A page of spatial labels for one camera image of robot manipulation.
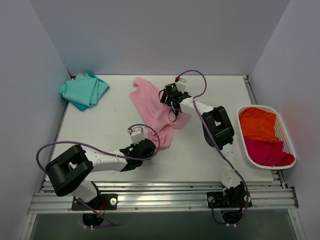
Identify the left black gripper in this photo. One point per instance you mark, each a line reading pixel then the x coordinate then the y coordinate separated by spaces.
pixel 146 146

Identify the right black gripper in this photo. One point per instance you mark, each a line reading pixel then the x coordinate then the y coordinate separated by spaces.
pixel 169 97

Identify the pink t shirt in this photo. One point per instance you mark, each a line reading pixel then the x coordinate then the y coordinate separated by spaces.
pixel 155 114

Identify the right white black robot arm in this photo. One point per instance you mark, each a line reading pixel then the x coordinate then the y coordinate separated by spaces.
pixel 217 128

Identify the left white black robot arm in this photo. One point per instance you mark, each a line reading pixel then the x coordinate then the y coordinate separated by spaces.
pixel 67 172

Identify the teal folded t shirt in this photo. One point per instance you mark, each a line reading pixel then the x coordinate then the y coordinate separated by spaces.
pixel 84 91

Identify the orange t shirt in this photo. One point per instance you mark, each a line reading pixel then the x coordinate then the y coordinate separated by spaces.
pixel 258 124

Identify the magenta t shirt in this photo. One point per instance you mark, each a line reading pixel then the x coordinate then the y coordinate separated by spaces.
pixel 268 154

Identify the white plastic basket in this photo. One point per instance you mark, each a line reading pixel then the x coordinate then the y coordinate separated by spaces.
pixel 281 134

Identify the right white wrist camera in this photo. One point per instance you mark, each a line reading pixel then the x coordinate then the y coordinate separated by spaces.
pixel 182 83

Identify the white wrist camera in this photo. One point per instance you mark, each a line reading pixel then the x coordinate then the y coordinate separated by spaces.
pixel 182 83
pixel 136 134

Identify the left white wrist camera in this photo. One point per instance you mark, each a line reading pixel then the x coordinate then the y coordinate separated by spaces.
pixel 136 134

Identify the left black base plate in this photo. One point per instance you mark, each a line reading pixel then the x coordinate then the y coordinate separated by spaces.
pixel 106 201

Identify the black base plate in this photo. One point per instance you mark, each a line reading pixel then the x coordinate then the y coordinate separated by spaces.
pixel 227 199
pixel 106 201

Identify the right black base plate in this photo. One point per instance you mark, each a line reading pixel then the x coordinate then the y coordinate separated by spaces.
pixel 227 199

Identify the aluminium rail frame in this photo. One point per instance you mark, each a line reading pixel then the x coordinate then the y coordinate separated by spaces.
pixel 166 200

